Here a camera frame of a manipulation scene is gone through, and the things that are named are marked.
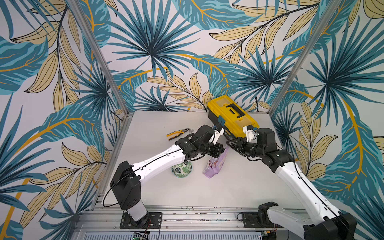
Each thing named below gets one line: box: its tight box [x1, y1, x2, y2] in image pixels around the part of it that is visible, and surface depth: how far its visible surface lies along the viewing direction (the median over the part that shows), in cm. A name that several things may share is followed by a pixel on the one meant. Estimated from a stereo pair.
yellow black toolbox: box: [207, 95, 260, 139], surface depth 100 cm
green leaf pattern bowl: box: [171, 159, 193, 178], surface depth 90 cm
